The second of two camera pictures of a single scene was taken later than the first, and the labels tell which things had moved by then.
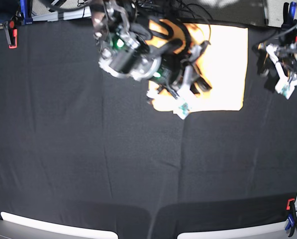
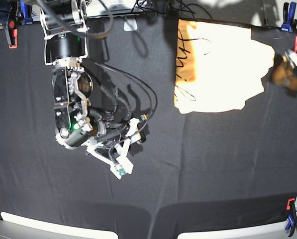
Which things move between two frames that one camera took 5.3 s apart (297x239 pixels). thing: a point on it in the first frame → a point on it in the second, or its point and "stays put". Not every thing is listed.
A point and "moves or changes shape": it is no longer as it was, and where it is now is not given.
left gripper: (178, 70) → (113, 133)
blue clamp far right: (289, 14) stays put
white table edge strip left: (100, 234) stays put
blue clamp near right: (291, 221) stays put
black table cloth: (69, 141) stays put
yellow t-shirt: (222, 64) moves or changes shape
